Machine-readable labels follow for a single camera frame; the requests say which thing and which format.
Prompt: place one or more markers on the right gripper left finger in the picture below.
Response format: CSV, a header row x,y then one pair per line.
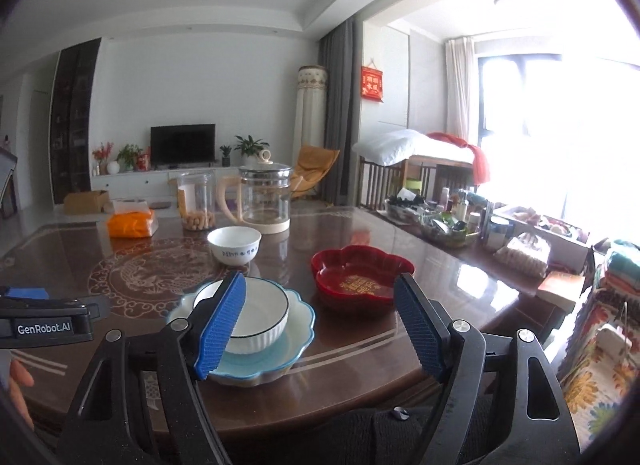
x,y
107,422

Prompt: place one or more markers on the white lidded jar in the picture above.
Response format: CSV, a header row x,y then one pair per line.
x,y
497,232

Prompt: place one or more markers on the orange tissue pack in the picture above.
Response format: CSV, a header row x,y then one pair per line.
x,y
132,225

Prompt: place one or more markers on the floral sofa cover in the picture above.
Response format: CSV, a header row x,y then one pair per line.
x,y
601,361

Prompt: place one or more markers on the red flower plate front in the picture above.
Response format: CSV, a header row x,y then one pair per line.
x,y
358,279

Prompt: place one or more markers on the folded teal towels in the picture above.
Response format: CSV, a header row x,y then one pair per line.
x,y
620,270

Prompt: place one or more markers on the orange lounge chair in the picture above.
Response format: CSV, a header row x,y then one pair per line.
x,y
313,164

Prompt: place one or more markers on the green potted plant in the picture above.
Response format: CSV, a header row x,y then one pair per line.
x,y
249,146

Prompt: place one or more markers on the black television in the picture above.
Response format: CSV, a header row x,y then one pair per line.
x,y
183,145

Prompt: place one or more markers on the white bowl blue text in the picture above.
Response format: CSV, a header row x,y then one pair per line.
x,y
235,245

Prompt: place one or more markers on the wooden crib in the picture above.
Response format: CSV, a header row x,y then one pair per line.
x,y
425,176

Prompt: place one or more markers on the clear plastic snack jar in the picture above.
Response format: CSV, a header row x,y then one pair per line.
x,y
196,201

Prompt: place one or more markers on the orange book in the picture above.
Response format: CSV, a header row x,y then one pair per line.
x,y
561,289

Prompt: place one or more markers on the blue scalloped ceramic bowl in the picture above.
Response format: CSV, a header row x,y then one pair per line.
x,y
266,366

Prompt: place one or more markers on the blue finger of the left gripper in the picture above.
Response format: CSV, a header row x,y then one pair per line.
x,y
35,293

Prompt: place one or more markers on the white standing air conditioner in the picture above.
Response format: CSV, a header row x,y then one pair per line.
x,y
310,113

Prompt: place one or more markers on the white tv cabinet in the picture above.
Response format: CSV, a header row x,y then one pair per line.
x,y
154,185

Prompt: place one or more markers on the white ribbed bowl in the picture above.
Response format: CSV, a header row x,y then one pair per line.
x,y
253,314

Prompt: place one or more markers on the white pillow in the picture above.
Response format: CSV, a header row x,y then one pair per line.
x,y
389,148

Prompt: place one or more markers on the glass kettle cream handle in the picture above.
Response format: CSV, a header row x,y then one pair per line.
x,y
258,196

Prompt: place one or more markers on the left hand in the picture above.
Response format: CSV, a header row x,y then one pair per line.
x,y
20,378

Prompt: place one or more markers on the red wall hanging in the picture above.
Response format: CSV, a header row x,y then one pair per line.
x,y
371,82

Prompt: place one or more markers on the bagged snacks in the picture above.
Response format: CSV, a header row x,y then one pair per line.
x,y
527,253

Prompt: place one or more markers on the cardboard box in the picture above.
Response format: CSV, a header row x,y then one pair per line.
x,y
91,202

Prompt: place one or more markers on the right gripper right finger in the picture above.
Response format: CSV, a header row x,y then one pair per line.
x,y
501,385

